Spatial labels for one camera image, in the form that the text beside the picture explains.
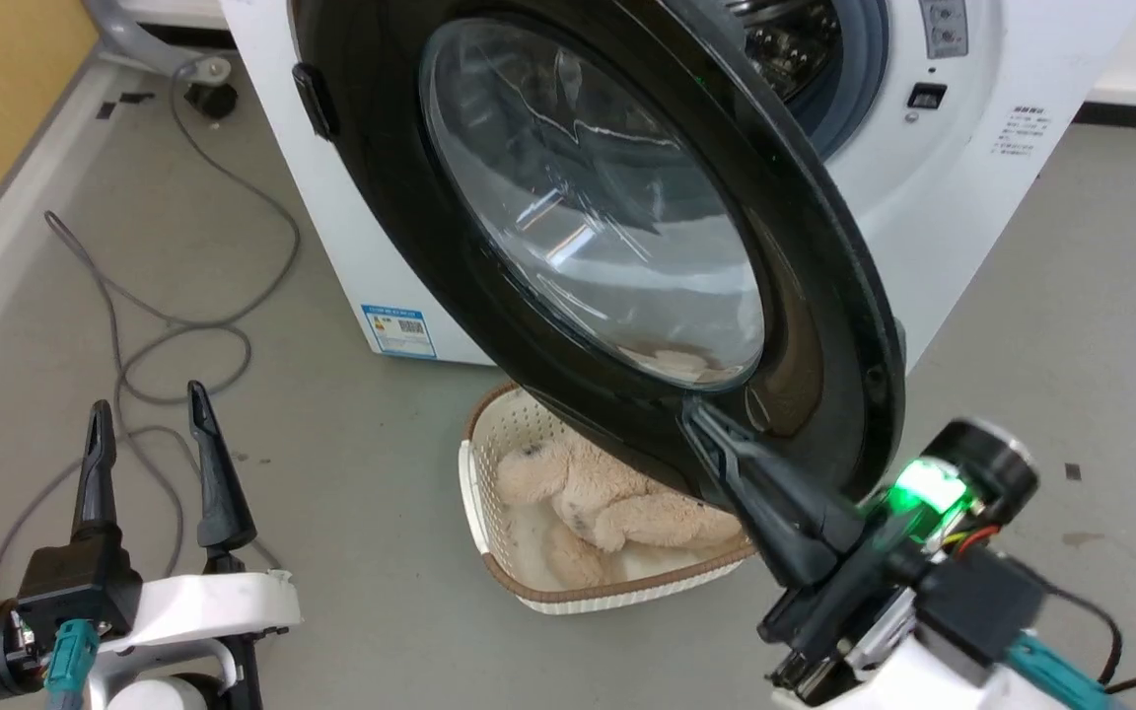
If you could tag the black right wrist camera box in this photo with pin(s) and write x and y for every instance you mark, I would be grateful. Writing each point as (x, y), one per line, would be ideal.
(982, 602)

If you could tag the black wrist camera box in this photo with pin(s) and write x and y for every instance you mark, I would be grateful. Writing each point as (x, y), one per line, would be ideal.
(982, 602)
(80, 582)

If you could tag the grey stand leg with caster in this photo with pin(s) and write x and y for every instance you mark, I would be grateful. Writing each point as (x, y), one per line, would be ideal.
(134, 39)

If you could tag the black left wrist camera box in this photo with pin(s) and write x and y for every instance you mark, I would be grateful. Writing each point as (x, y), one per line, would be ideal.
(80, 582)

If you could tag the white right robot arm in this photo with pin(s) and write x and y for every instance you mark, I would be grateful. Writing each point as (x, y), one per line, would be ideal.
(923, 680)

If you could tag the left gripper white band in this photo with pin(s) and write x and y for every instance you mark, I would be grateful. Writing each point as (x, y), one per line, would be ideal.
(203, 602)

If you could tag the white front-load washing machine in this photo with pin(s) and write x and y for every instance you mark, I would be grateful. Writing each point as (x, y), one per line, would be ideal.
(933, 227)

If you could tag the cream woven laundry basket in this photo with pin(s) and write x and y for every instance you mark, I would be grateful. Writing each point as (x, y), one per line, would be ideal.
(489, 434)

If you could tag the blue energy label sticker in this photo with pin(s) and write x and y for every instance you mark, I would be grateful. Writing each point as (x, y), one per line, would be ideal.
(398, 330)

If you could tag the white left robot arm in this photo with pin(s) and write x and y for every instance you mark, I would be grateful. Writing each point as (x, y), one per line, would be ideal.
(159, 690)

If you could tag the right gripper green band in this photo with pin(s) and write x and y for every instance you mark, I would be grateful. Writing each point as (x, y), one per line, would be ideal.
(962, 483)

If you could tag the beige plush teddy bear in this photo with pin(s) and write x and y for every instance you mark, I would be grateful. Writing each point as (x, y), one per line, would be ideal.
(627, 508)

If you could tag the black round washer door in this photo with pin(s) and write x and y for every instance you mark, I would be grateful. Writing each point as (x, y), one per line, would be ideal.
(588, 197)

